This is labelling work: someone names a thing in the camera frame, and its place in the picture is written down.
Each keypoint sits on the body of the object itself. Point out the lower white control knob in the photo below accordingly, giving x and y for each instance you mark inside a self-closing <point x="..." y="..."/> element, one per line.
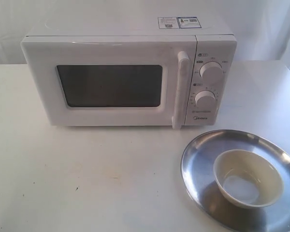
<point x="205" y="100"/>

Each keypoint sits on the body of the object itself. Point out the beige ceramic bowl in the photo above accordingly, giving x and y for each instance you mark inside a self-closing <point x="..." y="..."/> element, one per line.
<point x="246" y="179"/>

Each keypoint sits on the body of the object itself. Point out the blue white label sticker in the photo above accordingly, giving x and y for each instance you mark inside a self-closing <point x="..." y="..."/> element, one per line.
<point x="183" y="22"/>

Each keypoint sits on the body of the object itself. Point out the round stainless steel plate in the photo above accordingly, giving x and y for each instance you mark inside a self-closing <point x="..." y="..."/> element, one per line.
<point x="197" y="173"/>

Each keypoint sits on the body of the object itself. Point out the white microwave door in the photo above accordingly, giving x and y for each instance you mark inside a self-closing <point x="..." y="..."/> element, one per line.
<point x="112" y="80"/>

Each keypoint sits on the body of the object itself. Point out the upper white control knob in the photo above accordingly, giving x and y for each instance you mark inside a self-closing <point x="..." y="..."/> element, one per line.
<point x="211" y="72"/>

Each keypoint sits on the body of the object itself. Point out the white microwave oven body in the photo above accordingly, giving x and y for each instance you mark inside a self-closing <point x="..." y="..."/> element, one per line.
<point x="213" y="44"/>

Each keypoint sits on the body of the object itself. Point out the white control knob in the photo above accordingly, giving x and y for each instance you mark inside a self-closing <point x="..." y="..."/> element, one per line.
<point x="205" y="100"/>
<point x="211" y="72"/>

